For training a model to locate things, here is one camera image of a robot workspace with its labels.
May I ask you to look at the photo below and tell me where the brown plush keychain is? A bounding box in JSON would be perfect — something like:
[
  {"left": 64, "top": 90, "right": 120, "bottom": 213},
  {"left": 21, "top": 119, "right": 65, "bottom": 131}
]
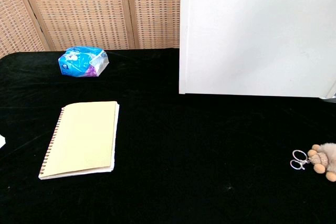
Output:
[{"left": 290, "top": 142, "right": 336, "bottom": 183}]

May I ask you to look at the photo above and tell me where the black velvet tablecloth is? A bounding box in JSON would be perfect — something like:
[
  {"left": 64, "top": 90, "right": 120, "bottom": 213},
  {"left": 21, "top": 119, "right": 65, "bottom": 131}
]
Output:
[{"left": 0, "top": 47, "right": 336, "bottom": 224}]

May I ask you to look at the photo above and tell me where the yellow spiral notebook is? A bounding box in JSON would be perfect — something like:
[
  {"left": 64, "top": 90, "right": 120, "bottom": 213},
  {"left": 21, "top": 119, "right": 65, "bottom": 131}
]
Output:
[{"left": 38, "top": 100, "right": 120, "bottom": 180}]

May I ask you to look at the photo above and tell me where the blue tissue pack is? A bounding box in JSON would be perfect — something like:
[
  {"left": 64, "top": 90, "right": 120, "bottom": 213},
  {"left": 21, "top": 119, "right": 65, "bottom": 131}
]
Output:
[{"left": 58, "top": 46, "right": 110, "bottom": 78}]

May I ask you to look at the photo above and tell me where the woven bamboo folding screen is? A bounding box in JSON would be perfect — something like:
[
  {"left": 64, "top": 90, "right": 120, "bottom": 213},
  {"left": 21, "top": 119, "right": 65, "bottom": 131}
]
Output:
[{"left": 0, "top": 0, "right": 182, "bottom": 59}]

